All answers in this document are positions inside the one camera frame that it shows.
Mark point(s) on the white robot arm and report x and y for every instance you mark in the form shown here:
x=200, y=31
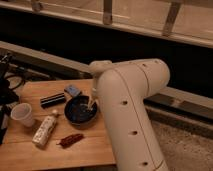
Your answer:
x=120, y=90

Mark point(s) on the blue sponge block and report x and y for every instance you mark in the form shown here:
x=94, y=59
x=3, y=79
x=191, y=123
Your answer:
x=72, y=90

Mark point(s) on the black tripod stand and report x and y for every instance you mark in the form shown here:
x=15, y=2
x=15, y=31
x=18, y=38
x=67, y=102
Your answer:
x=7, y=96

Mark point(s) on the dried red chili pepper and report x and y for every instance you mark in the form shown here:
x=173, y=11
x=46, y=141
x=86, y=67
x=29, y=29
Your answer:
x=70, y=140

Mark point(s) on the white plastic bottle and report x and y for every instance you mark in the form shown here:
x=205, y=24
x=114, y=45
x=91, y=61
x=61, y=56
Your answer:
x=44, y=131

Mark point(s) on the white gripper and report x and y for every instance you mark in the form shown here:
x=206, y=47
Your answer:
x=94, y=93

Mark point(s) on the dark ceramic bowl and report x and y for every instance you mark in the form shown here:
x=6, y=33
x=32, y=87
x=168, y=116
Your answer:
x=77, y=111

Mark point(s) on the metal window railing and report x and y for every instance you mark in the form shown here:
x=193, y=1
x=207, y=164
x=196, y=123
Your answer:
x=187, y=21

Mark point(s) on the black rectangular box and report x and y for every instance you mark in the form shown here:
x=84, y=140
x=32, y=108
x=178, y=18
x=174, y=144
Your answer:
x=52, y=100

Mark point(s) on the clear plastic cup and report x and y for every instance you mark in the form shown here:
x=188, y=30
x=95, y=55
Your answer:
x=23, y=114

